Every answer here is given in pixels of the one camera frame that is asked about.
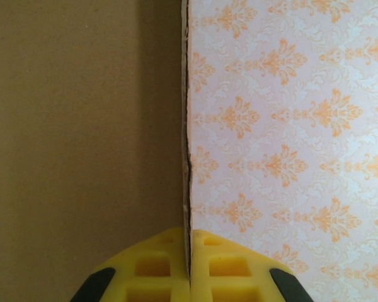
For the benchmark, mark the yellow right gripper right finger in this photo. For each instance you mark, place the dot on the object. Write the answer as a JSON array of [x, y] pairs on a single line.
[[201, 286]]

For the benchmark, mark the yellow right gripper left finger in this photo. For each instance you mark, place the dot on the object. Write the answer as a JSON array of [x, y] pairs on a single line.
[[173, 286]]

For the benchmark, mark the brown cardboard box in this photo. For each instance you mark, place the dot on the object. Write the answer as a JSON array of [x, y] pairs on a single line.
[[82, 126]]

